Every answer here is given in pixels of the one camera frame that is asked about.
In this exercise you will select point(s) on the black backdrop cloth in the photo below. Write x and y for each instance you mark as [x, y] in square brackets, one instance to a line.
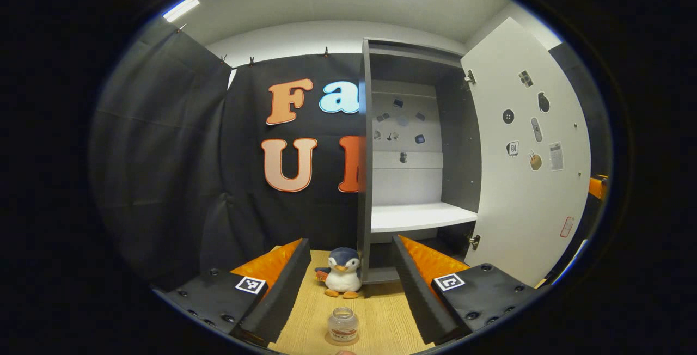
[179, 153]

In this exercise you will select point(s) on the narrow ceiling light strip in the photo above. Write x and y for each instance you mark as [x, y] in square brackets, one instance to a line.
[181, 8]

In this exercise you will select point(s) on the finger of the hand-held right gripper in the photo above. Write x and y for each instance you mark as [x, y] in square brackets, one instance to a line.
[598, 187]

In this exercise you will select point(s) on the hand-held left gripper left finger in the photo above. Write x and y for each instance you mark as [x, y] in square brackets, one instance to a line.
[286, 295]

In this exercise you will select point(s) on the grey cabinet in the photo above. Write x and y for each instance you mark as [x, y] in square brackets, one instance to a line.
[463, 153]

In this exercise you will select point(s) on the white cabinet door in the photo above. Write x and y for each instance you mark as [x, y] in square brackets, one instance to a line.
[523, 219]

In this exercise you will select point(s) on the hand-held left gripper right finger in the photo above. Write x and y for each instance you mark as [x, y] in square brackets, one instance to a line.
[416, 295]

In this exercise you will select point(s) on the penguin plush toy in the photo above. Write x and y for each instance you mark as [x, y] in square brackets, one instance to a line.
[343, 276]

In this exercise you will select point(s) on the clear bottle with cherry label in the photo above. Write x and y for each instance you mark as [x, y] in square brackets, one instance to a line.
[343, 322]

